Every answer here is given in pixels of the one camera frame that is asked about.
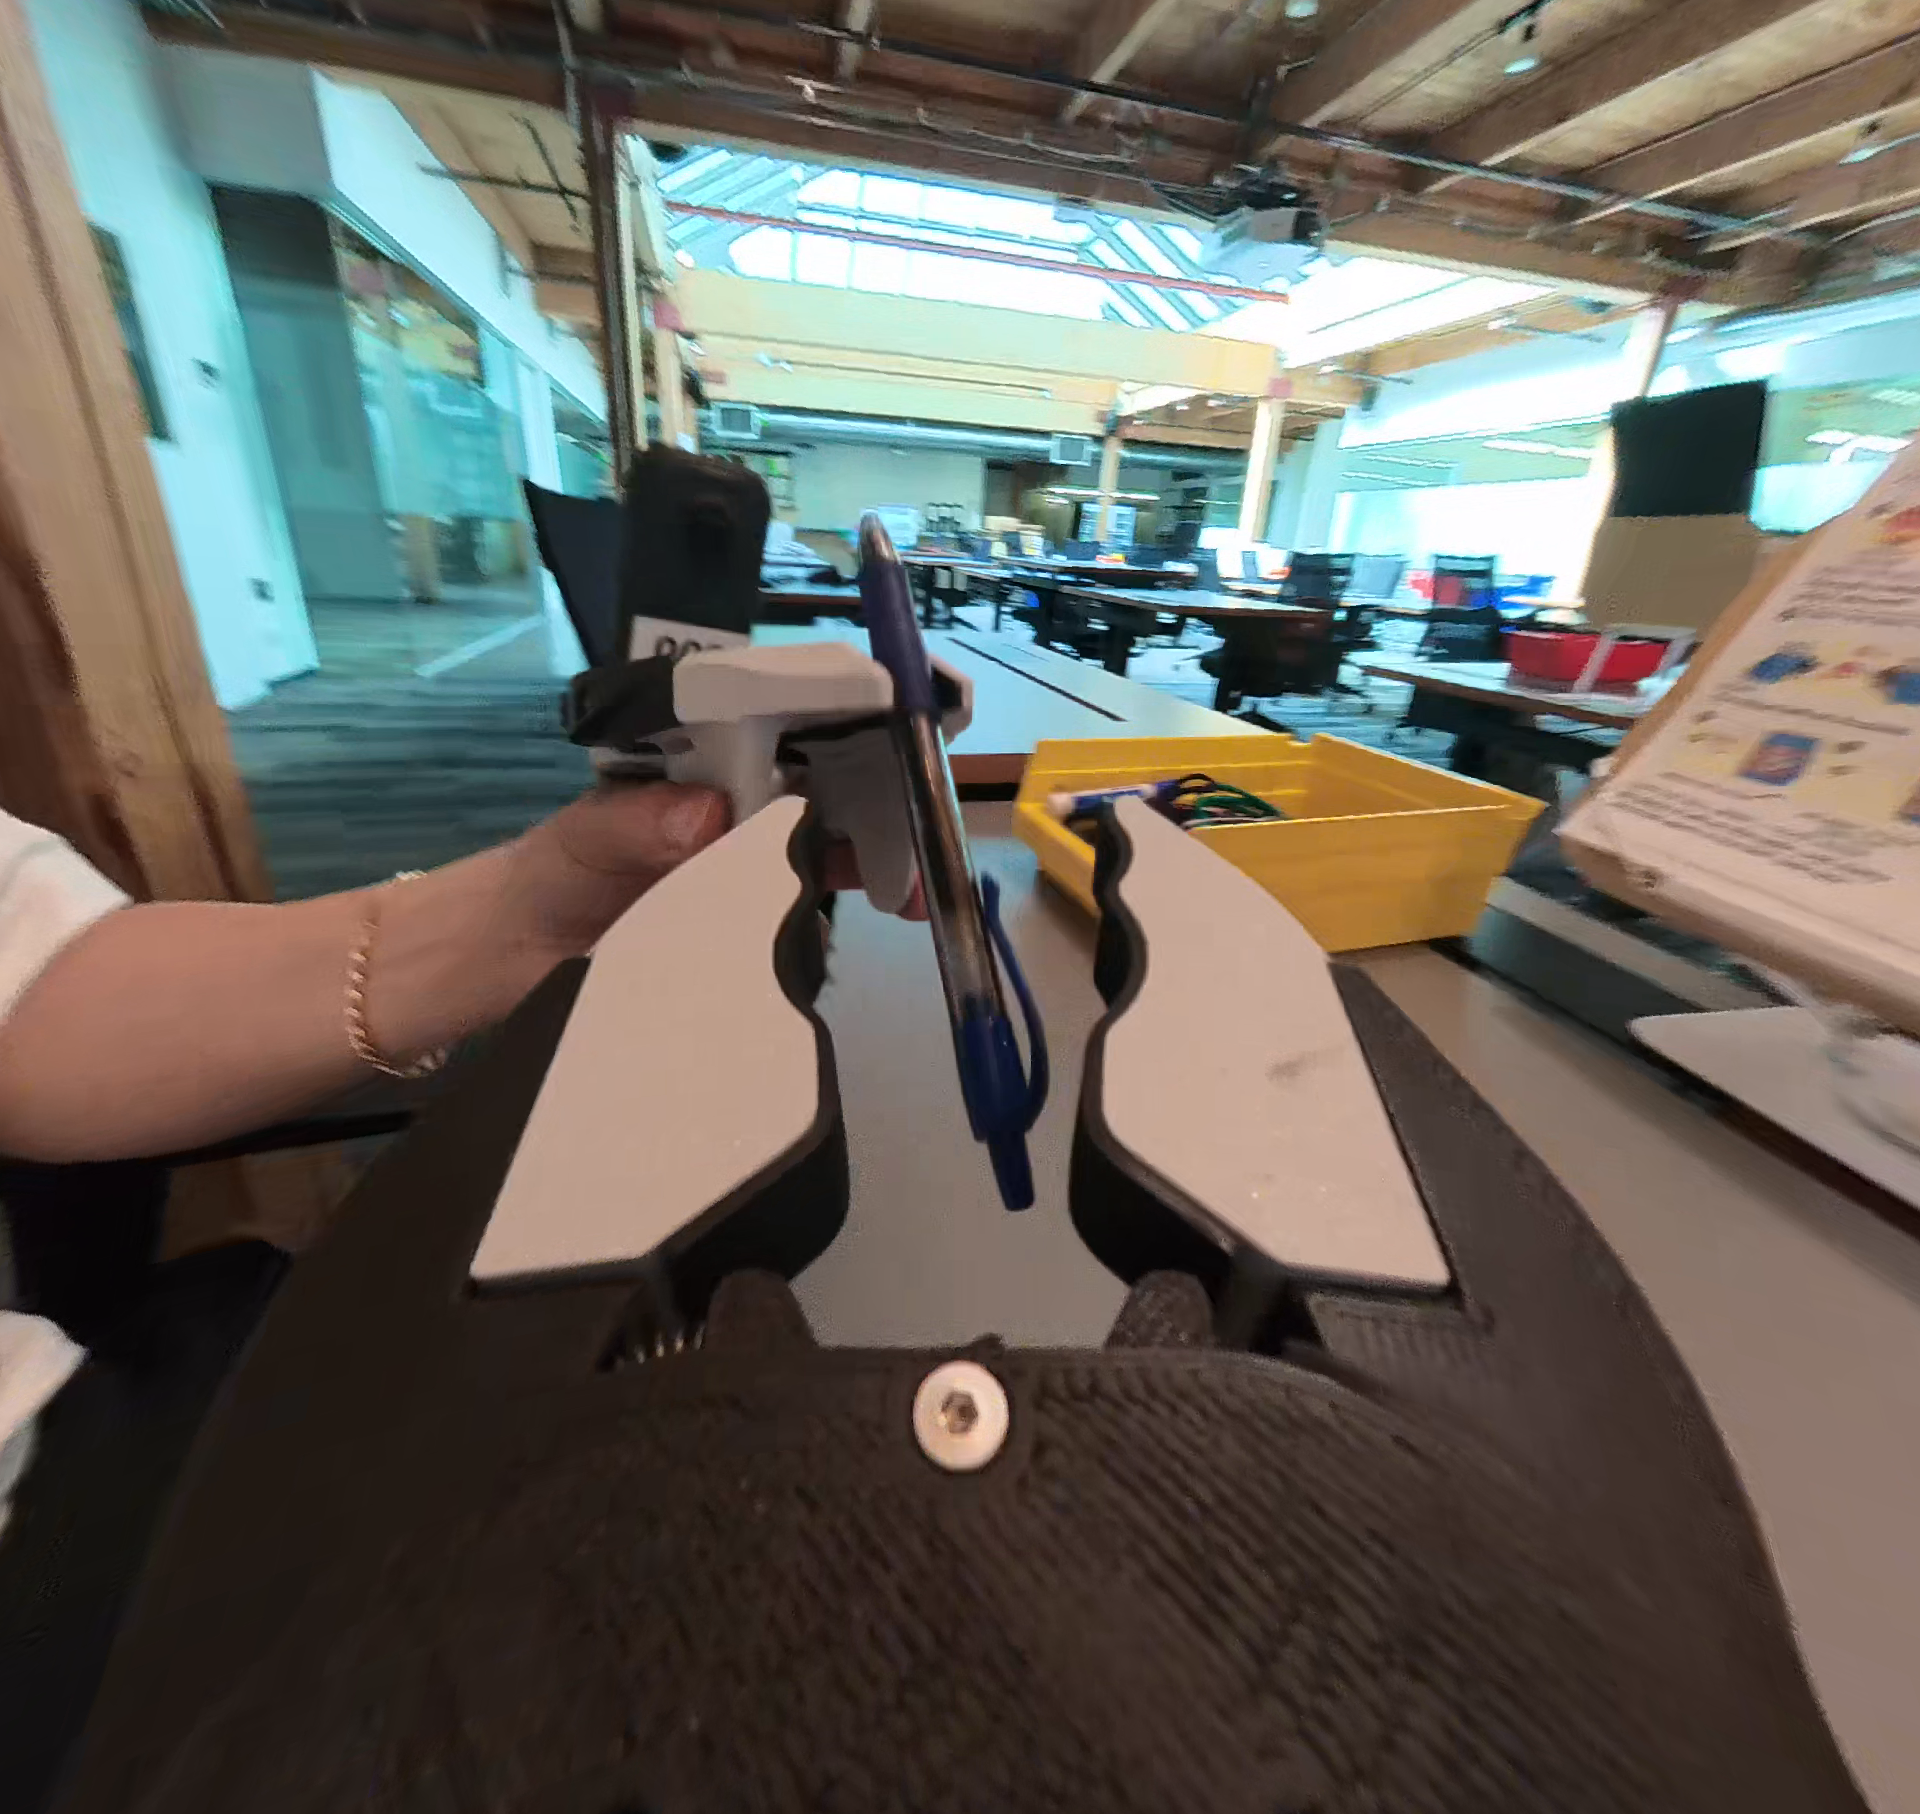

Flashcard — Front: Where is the blue pen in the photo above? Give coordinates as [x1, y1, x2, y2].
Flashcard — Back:
[855, 511, 1052, 1213]

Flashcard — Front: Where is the yellow bin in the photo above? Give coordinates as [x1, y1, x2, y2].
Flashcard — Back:
[1012, 735, 1547, 956]

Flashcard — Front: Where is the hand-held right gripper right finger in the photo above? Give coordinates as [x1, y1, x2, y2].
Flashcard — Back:
[1067, 798, 1453, 1338]

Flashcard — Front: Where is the gold bracelet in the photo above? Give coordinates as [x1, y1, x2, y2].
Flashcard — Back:
[340, 873, 450, 1080]

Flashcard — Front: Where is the person's left forearm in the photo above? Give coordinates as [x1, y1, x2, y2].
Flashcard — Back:
[0, 869, 436, 1164]

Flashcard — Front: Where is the wooden post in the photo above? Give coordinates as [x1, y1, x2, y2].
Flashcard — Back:
[0, 0, 276, 906]

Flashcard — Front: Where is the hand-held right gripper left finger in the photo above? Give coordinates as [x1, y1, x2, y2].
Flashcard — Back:
[468, 794, 852, 1307]

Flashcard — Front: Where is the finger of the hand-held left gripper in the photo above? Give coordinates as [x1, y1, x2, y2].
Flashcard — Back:
[791, 718, 919, 918]
[672, 643, 901, 829]

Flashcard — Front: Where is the wooden instruction board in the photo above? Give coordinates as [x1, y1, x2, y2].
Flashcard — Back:
[1554, 435, 1920, 1040]

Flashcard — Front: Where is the black panel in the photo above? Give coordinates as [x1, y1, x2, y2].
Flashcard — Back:
[1609, 381, 1770, 521]

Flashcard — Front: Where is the red storage bin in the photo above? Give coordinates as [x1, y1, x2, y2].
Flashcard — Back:
[1499, 625, 1675, 689]

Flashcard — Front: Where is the person's left hand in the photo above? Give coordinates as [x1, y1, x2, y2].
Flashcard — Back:
[430, 785, 740, 1055]

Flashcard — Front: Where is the white stand base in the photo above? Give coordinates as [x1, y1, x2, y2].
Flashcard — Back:
[1630, 1006, 1920, 1201]

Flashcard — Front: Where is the ceiling projector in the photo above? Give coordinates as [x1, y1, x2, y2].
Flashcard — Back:
[1207, 164, 1326, 254]

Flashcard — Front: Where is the background desk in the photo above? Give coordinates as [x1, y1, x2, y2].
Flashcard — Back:
[1351, 651, 1652, 783]

